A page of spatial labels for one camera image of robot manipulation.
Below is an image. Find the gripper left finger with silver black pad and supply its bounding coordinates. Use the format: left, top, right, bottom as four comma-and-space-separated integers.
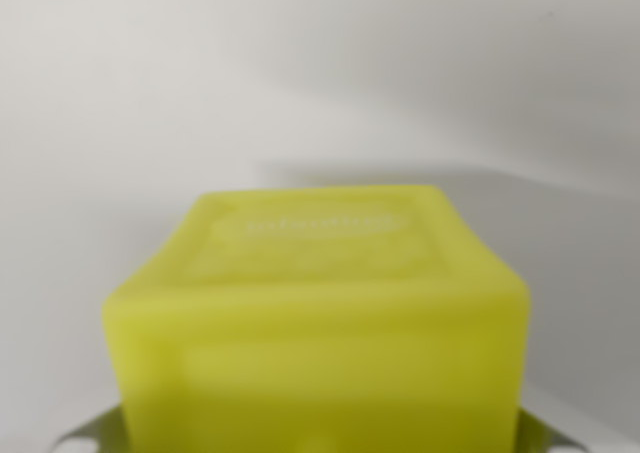
56, 404, 129, 453

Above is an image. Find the gripper right finger with silver black pad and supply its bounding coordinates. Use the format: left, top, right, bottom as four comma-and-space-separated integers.
518, 406, 587, 453

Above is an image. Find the yellow cube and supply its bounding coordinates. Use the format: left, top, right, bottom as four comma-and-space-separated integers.
100, 183, 532, 453

